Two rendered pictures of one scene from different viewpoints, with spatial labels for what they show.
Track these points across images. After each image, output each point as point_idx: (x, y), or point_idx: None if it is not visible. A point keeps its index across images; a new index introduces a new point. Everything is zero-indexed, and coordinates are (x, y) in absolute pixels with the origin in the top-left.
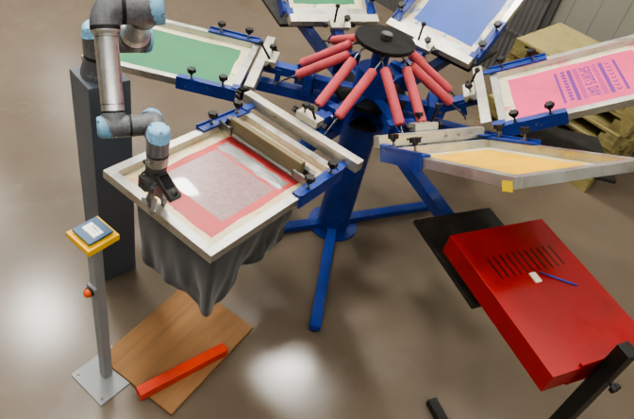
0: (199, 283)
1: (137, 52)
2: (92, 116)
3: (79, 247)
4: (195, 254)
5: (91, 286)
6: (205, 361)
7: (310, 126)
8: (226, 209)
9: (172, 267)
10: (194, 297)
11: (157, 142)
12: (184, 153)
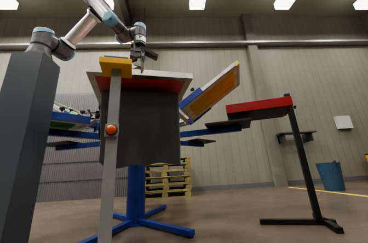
0: (169, 134)
1: (65, 55)
2: (40, 71)
3: (119, 61)
4: (164, 107)
5: (111, 123)
6: None
7: None
8: None
9: (141, 141)
10: (164, 159)
11: (144, 26)
12: None
